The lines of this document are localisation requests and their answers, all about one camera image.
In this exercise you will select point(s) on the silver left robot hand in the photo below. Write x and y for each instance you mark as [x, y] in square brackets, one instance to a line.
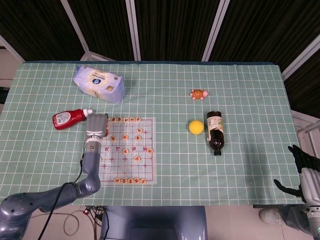
[96, 125]

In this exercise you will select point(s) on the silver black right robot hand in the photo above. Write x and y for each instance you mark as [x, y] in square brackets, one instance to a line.
[310, 182]

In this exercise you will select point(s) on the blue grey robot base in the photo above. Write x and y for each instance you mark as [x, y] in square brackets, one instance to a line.
[155, 222]

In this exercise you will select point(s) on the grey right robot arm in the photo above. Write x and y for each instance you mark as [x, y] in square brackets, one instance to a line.
[313, 221]

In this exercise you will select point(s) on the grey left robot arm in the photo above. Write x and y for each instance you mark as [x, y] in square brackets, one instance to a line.
[91, 162]

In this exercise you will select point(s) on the round wooden chess piece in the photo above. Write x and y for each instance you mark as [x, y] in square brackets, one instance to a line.
[113, 138]
[137, 180]
[130, 180]
[138, 137]
[125, 150]
[116, 180]
[126, 120]
[143, 181]
[139, 130]
[125, 137]
[137, 158]
[113, 119]
[150, 150]
[132, 120]
[139, 119]
[123, 180]
[119, 120]

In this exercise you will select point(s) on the clear plastic chess board mat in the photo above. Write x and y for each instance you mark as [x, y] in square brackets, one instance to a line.
[117, 165]

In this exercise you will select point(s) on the red ketchup squeeze bottle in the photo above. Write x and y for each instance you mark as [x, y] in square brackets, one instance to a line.
[66, 119]

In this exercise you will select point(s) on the grey trouser leg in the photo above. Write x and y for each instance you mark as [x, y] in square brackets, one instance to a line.
[291, 217]

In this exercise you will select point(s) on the blue tissue pack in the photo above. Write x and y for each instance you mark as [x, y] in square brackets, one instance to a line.
[98, 83]

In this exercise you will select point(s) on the white shoe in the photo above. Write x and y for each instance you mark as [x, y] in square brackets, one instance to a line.
[270, 216]

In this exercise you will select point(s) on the white metal rack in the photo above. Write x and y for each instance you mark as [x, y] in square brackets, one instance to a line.
[306, 127]

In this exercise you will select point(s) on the green checked tablecloth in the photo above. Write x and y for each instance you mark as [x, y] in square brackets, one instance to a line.
[175, 162]

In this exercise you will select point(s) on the black corrugated partition panel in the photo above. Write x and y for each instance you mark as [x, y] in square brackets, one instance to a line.
[262, 30]
[306, 92]
[105, 27]
[172, 30]
[37, 27]

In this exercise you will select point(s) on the yellow ball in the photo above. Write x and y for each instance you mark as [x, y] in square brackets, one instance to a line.
[196, 127]

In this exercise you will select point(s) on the brown glass bottle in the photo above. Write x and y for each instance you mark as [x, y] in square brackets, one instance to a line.
[215, 135]

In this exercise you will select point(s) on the pink orange turtle toy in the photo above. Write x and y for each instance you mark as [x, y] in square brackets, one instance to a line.
[198, 94]

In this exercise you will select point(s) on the white partition frame post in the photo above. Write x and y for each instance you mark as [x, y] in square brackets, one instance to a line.
[215, 30]
[75, 25]
[300, 60]
[133, 30]
[12, 47]

